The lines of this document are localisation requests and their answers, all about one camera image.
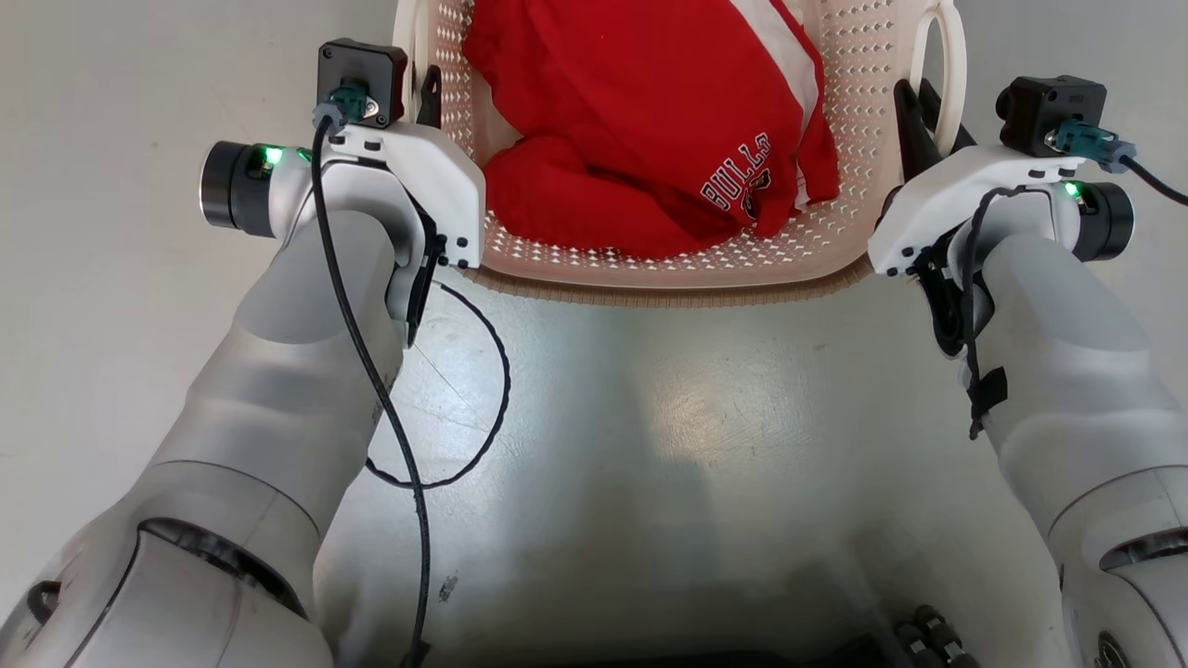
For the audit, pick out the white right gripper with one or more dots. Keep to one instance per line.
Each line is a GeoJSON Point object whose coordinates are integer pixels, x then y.
{"type": "Point", "coordinates": [937, 190]}

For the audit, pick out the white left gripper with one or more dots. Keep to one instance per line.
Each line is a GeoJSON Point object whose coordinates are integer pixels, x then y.
{"type": "Point", "coordinates": [436, 176]}

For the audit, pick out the beige perforated plastic laundry basket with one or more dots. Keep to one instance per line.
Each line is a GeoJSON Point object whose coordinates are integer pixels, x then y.
{"type": "Point", "coordinates": [863, 93]}

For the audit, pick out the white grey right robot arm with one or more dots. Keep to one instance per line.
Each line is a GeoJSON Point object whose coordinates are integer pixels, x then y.
{"type": "Point", "coordinates": [1067, 371]}

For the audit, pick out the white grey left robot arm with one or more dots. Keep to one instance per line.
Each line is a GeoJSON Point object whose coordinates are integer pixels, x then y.
{"type": "Point", "coordinates": [278, 390]}

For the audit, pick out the dark robot base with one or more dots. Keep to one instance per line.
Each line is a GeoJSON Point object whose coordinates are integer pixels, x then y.
{"type": "Point", "coordinates": [928, 640]}

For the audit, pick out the red Bulls print garment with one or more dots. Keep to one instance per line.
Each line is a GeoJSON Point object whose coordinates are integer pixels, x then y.
{"type": "Point", "coordinates": [640, 111]}

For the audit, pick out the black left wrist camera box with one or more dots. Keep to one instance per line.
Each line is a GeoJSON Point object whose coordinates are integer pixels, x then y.
{"type": "Point", "coordinates": [362, 70]}

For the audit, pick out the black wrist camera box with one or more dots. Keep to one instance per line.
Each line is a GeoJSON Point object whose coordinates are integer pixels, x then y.
{"type": "Point", "coordinates": [1049, 107]}
{"type": "Point", "coordinates": [362, 70]}

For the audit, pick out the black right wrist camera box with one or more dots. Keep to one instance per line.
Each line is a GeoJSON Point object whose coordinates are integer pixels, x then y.
{"type": "Point", "coordinates": [1049, 107]}

